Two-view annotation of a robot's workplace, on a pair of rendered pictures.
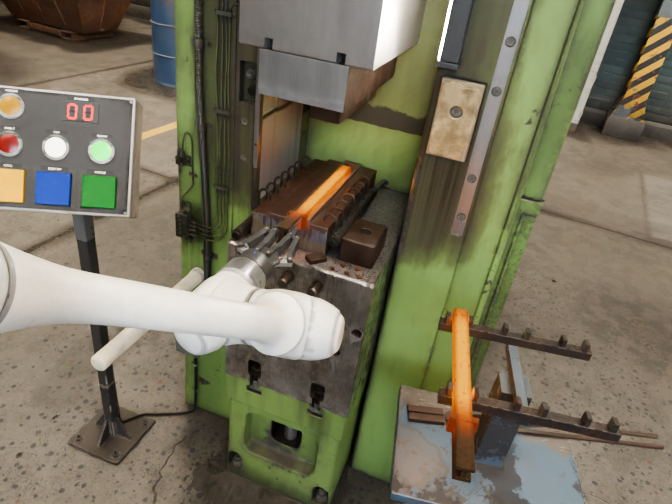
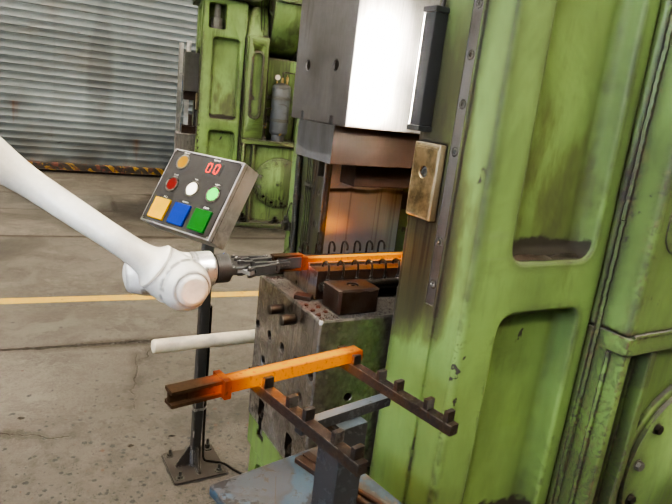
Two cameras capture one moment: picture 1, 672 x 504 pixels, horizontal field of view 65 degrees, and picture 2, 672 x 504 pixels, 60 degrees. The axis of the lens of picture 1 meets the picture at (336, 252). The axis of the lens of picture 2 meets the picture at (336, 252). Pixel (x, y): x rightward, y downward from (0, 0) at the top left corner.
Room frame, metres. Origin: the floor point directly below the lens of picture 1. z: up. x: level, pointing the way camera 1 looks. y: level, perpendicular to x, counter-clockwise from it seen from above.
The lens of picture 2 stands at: (0.06, -0.98, 1.42)
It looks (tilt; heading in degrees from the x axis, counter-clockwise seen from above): 14 degrees down; 43
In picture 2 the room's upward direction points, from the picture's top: 7 degrees clockwise
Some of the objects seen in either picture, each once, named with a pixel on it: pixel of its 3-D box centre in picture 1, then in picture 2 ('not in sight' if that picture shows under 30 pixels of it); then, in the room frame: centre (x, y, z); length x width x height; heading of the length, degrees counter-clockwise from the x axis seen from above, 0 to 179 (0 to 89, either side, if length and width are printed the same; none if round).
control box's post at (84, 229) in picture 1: (96, 312); (202, 336); (1.18, 0.68, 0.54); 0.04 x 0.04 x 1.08; 74
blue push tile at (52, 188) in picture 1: (54, 188); (179, 214); (1.06, 0.67, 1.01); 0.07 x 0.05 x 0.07; 99
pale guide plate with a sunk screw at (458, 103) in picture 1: (454, 120); (425, 180); (1.15, -0.22, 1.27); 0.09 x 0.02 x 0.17; 74
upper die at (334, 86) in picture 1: (335, 64); (380, 145); (1.31, 0.07, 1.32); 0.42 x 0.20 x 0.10; 164
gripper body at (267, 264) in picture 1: (258, 262); (230, 266); (0.90, 0.16, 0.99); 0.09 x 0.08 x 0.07; 165
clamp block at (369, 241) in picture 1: (363, 242); (351, 296); (1.12, -0.06, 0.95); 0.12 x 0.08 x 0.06; 164
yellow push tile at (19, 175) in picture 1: (7, 185); (160, 208); (1.04, 0.76, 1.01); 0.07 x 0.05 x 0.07; 99
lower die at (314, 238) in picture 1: (319, 198); (363, 269); (1.31, 0.07, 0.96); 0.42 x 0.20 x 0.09; 164
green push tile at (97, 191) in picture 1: (99, 192); (200, 220); (1.07, 0.57, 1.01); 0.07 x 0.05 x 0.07; 99
